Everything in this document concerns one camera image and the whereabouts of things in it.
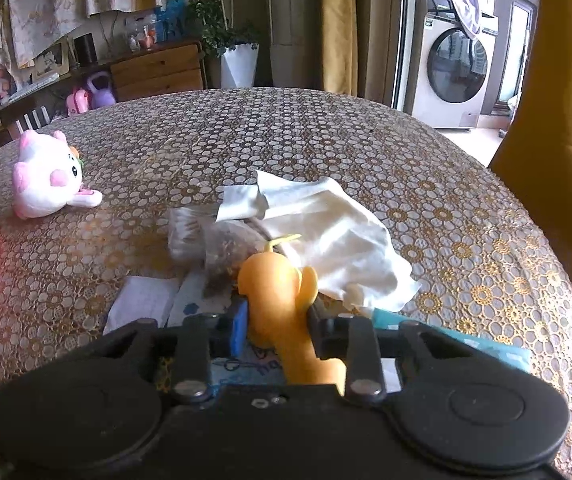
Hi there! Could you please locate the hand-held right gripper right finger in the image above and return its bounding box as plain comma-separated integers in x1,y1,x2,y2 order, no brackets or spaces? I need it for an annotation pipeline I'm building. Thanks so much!
307,302,464,404

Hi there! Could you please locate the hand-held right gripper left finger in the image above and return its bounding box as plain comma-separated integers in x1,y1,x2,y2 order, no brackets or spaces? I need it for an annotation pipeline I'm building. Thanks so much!
103,304,250,405

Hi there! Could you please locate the yellow rubber toy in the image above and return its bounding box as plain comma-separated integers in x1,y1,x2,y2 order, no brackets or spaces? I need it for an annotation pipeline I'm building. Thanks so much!
236,233,347,395

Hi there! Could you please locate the white and blue tissue packet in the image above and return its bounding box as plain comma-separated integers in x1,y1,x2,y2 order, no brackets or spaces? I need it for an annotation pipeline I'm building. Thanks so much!
166,271,287,386

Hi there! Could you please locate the clear plastic bag of snacks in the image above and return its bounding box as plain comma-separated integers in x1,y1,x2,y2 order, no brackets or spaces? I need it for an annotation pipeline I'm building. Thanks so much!
167,207,271,295

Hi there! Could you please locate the white cloth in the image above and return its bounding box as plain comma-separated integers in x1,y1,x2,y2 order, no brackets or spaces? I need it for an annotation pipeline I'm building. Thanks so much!
216,169,421,313

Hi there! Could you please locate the white paper sheet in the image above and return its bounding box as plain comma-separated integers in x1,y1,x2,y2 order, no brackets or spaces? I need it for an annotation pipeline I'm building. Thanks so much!
103,275,181,334

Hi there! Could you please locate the teal packet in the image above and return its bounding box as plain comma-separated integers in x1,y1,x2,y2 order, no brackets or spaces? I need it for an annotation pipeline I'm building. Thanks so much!
372,307,532,374

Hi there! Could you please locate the pink and white plush toy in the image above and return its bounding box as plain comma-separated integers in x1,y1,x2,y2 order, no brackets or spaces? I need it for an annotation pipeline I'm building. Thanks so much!
12,129,103,219

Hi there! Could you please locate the white plant pot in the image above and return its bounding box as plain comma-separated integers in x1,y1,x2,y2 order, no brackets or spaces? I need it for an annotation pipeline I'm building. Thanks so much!
220,43,259,89

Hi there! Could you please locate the wooden drawer cabinet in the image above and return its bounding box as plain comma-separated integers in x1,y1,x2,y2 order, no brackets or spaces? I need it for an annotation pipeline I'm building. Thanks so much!
110,43,207,103

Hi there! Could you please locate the purple kettlebell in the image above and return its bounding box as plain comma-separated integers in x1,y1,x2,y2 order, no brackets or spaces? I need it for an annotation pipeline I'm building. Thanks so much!
87,72,116,109

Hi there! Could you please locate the pink toy bag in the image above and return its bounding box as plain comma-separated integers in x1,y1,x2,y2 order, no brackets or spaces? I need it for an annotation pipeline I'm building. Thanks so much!
66,87,92,118

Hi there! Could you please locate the white washing machine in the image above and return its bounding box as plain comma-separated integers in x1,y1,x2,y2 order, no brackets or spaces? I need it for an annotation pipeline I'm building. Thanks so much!
411,0,498,131

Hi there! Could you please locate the yellow curtain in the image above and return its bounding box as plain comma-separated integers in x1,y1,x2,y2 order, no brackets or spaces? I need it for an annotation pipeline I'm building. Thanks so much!
320,0,359,97

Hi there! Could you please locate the black speaker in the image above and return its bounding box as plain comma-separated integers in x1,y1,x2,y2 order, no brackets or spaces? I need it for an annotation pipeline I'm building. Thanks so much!
74,33,98,66

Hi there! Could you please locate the green potted plant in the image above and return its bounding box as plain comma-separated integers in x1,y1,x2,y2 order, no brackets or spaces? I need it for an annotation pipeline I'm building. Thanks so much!
158,0,261,58

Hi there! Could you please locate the framed photo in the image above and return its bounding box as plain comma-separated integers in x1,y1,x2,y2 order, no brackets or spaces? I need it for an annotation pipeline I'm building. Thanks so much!
32,43,70,80

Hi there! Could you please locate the yellow leather chair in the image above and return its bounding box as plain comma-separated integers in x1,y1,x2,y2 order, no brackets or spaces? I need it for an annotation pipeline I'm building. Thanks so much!
488,0,572,241

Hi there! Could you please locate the lavender cloth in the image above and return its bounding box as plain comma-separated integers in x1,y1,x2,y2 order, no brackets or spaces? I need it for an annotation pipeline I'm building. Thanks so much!
440,0,483,39

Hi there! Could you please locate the hanging floral cloth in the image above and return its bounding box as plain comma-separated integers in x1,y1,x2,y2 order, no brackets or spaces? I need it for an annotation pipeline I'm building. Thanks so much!
0,0,164,69

